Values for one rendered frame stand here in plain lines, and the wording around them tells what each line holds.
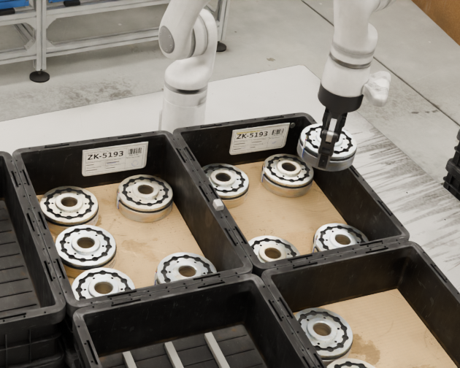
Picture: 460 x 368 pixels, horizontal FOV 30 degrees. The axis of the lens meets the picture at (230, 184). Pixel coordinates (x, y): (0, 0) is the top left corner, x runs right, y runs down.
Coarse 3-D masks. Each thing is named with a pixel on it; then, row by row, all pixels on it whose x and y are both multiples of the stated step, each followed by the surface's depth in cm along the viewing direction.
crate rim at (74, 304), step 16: (64, 144) 153; (80, 144) 154; (96, 144) 155; (176, 144) 158; (16, 160) 148; (192, 176) 151; (32, 192) 142; (32, 208) 139; (208, 208) 145; (224, 224) 142; (48, 240) 133; (240, 256) 136; (64, 272) 128; (224, 272) 133; (240, 272) 133; (64, 288) 125; (144, 288) 128; (160, 288) 128; (80, 304) 123
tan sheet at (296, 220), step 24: (240, 168) 172; (264, 192) 167; (312, 192) 169; (240, 216) 160; (264, 216) 161; (288, 216) 162; (312, 216) 163; (336, 216) 164; (288, 240) 156; (312, 240) 157
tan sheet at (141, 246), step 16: (96, 192) 160; (112, 192) 160; (112, 208) 157; (176, 208) 159; (96, 224) 153; (112, 224) 153; (128, 224) 154; (144, 224) 154; (160, 224) 155; (176, 224) 156; (128, 240) 150; (144, 240) 151; (160, 240) 152; (176, 240) 152; (192, 240) 153; (128, 256) 147; (144, 256) 148; (160, 256) 148; (128, 272) 144; (144, 272) 145
